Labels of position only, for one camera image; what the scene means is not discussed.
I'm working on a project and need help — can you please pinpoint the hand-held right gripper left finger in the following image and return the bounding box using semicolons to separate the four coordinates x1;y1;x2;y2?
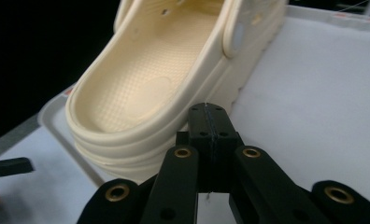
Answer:
176;103;213;192

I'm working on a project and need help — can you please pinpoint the cream clog shoe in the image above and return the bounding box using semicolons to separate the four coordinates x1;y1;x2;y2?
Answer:
64;0;290;185

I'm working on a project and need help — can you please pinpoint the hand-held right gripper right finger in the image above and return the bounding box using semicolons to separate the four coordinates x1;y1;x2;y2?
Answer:
206;104;245;192

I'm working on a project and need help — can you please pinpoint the grey two-tier shoe rack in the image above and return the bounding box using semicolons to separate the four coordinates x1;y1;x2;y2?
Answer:
36;4;370;224

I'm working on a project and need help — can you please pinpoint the light blue table mat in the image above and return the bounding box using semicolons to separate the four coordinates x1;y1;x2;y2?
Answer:
0;125;97;224

